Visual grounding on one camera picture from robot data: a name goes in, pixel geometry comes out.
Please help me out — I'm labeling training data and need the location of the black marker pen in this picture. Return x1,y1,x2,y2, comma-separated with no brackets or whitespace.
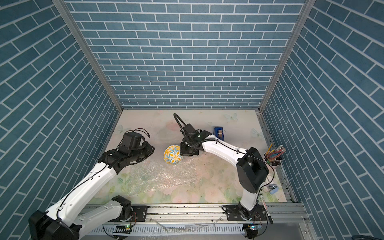
260,195,274,224

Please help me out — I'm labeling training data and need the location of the blue white stapler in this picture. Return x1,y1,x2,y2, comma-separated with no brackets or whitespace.
266,184,279,195

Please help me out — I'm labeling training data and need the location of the aluminium corner frame post left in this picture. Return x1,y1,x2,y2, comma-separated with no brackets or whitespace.
52,0,123,114

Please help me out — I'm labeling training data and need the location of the blue tape dispenser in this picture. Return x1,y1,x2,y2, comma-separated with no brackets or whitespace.
214,127,225,141

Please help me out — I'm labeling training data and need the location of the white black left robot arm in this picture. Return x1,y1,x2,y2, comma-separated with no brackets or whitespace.
29,128,155,240

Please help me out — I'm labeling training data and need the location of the bundle of coloured pencils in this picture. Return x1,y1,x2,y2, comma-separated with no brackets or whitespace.
264,144,286,159

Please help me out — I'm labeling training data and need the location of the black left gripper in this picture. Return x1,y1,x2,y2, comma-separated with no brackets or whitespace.
130,140,159,163

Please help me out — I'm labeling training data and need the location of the aluminium corner frame post right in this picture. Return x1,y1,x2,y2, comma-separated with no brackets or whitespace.
259,0,316,113

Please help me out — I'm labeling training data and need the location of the aluminium corner frame post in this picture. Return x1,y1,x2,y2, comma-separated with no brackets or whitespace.
259,0,316,113
52,0,123,114

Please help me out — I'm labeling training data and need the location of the pink pencil holder cup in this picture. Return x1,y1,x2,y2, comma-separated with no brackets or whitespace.
264,156,283,170

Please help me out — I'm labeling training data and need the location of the white vented cable duct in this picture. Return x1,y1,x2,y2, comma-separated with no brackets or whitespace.
88,223,245,237

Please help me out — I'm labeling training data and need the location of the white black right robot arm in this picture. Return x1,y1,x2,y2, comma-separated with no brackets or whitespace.
179,124,270,220

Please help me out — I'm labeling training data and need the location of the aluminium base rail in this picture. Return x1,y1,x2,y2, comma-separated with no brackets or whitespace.
74,203,310,225

